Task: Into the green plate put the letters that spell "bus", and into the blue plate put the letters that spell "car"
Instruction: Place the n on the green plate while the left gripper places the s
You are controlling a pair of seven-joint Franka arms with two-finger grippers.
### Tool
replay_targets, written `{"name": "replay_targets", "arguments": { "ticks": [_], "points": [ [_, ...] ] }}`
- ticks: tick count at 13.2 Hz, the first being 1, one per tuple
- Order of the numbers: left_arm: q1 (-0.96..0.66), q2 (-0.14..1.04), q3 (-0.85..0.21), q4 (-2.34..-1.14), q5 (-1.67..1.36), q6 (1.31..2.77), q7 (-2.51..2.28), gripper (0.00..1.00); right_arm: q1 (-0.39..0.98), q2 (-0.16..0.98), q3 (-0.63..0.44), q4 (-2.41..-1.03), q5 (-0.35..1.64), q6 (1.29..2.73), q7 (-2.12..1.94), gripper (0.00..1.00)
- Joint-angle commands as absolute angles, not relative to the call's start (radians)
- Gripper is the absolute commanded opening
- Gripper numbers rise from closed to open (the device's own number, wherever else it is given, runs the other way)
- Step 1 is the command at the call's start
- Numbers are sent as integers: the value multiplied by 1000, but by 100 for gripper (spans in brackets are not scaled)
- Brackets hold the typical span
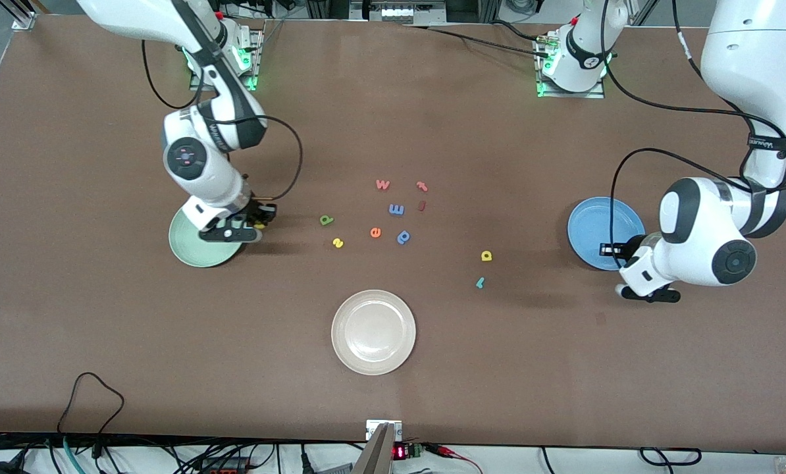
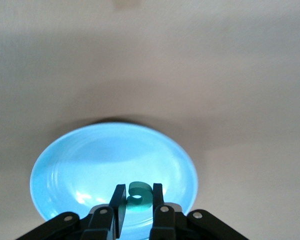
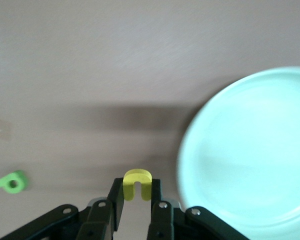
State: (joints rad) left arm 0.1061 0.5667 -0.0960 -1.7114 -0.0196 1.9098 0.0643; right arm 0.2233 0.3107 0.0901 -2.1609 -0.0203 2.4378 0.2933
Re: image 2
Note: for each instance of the blue plate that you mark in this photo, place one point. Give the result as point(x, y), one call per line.
point(102, 162)

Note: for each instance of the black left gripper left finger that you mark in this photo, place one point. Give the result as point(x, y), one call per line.
point(100, 225)

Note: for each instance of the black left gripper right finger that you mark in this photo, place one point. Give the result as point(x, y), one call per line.
point(165, 225)

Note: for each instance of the teal foam letter c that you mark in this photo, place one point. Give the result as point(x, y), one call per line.
point(146, 197)

